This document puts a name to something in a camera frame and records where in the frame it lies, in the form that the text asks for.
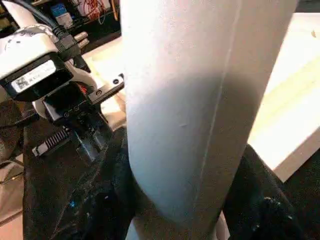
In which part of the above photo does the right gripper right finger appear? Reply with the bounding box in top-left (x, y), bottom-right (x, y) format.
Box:
top-left (222, 144), bottom-right (308, 240)

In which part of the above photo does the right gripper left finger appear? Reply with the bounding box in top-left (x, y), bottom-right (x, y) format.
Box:
top-left (72, 128), bottom-right (141, 240)

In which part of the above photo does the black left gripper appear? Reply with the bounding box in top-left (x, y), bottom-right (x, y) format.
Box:
top-left (32, 82), bottom-right (126, 161)

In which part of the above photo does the white plastic table leg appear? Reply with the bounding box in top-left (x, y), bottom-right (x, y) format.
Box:
top-left (119, 0), bottom-right (300, 240)

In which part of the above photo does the white plastic table top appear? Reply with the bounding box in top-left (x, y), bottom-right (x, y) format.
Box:
top-left (82, 12), bottom-right (320, 183)

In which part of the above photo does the black table mat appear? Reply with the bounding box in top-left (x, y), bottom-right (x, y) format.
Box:
top-left (0, 99), bottom-right (320, 240)

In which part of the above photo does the blue white box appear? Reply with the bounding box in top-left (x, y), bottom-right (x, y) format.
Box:
top-left (49, 3), bottom-right (74, 29)

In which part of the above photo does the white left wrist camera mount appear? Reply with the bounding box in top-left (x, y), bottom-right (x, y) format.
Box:
top-left (0, 23), bottom-right (97, 121)

